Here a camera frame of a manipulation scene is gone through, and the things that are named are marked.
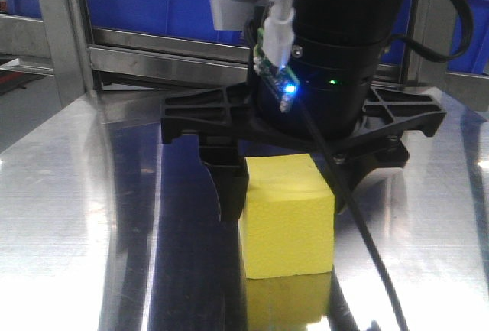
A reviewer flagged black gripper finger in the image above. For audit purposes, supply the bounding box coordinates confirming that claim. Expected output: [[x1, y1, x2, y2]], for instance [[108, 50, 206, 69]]
[[198, 134, 248, 222], [332, 140, 409, 213]]

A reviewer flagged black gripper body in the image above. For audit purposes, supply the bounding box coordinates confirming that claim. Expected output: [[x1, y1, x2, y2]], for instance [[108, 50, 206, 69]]
[[160, 37, 448, 156]]

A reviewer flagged yellow foam block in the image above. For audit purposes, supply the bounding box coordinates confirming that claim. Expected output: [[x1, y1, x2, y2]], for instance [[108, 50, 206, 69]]
[[238, 154, 335, 279]]

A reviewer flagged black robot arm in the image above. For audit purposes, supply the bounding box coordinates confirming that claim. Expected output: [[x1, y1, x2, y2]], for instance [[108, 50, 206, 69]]
[[161, 0, 445, 222]]

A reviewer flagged green circuit board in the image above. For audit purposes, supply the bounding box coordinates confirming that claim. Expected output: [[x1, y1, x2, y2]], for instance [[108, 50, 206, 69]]
[[253, 28, 300, 113]]

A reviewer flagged blue plastic bin right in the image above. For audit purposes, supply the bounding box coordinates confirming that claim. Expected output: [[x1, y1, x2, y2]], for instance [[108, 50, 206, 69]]
[[445, 0, 489, 74]]

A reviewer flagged white usb cable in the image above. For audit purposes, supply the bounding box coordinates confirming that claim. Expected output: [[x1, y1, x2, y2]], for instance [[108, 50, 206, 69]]
[[264, 0, 299, 68]]

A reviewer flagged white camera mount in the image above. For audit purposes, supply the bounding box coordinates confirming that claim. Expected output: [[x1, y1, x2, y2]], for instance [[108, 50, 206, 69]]
[[209, 0, 270, 31]]

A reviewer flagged black cable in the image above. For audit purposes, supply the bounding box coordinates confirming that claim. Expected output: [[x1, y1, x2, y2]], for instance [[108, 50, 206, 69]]
[[244, 0, 475, 331]]

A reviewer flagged stainless steel shelf frame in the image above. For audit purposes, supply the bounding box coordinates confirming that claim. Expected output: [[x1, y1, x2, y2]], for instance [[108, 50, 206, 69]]
[[1, 0, 488, 112]]

